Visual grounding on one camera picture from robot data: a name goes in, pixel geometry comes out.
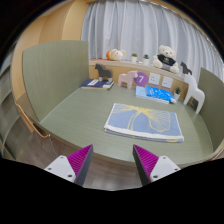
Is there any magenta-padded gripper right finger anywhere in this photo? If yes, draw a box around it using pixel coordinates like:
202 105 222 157
132 144 181 187

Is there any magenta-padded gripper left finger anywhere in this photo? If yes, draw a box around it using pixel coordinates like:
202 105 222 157
43 144 94 187

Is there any wooden chair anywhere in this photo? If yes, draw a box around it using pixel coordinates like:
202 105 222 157
14 101 58 158

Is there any bright blue book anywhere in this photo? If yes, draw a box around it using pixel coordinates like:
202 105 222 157
145 85 177 104

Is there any light blue book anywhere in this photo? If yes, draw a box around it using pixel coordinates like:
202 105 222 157
135 85 171 105

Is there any green desk partition panel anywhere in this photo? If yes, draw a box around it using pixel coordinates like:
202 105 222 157
21 40 90 122
197 67 224 153

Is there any large white wooden horse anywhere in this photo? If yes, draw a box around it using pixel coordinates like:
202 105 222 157
182 73 206 115

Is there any navy blue book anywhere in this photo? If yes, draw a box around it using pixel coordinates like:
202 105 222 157
80 78 115 91

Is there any purple round number sign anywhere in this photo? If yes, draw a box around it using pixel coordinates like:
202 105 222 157
134 71 149 87

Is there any pink wooden horse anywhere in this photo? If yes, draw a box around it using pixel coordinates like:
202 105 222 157
117 70 139 90

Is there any small black wooden horse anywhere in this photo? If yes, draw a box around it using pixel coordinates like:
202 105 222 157
180 61 193 76

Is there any dark grey wooden horse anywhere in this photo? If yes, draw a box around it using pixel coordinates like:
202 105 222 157
94 63 114 84

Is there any wooden ledge shelf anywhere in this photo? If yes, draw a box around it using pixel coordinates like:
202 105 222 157
88 59 190 101

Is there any white teddy bear black shirt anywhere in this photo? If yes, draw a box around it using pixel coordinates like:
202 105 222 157
152 44 180 75

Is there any cream and orange plush toy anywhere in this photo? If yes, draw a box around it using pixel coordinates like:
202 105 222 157
105 48 127 62

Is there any white curtain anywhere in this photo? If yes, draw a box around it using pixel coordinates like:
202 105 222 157
80 0 224 83

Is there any white wall socket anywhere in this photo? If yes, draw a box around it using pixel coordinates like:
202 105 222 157
148 72 161 86
161 75 174 90

